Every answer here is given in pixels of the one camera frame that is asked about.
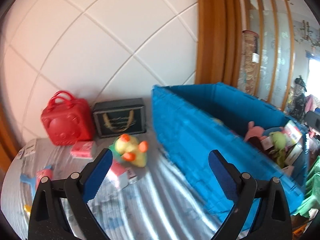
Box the white remote control small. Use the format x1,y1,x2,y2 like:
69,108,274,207
16,148,25,159

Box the pink tissue pack barcode side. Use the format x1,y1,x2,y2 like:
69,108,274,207
106,159,138,190

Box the blue plastic crate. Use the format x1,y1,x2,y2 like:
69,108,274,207
151,83,309,221

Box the black gift box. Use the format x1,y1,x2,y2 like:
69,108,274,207
92,98,146,138

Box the pink tissue pack rear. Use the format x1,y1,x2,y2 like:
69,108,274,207
70,141,97,159

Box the red bear suitcase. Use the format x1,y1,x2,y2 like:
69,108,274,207
41,90,95,146

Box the blue plastic hanger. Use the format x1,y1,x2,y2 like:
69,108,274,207
20,165,54,200

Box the pink pig plush orange dress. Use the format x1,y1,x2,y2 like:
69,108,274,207
244,121,286,142

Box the white remote control large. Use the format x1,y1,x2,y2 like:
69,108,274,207
24,139,37,157

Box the yellow duck plush green hood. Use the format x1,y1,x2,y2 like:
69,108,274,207
109,134,149,167

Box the pink tissue pack left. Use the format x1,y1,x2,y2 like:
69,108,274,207
35,168,53,189

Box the green plastic stool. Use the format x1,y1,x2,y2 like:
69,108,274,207
294,156,319,218

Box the pink tissue pack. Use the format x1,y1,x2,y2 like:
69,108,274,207
35,168,53,189
70,141,97,159

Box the rolled patterned carpet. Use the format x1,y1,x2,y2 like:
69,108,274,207
238,30,259,95

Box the wooden glass partition screen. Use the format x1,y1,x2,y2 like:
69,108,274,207
244,0,295,111

